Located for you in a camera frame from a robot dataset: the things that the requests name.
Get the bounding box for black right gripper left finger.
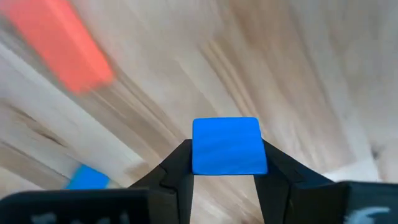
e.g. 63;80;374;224
0;139;195;224

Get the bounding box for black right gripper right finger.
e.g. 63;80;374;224
253;139;398;224

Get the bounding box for blue cube block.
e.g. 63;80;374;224
192;116;269;176

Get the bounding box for long blue block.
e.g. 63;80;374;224
64;164;111;190

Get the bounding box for red rectangular block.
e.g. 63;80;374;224
0;0;116;96

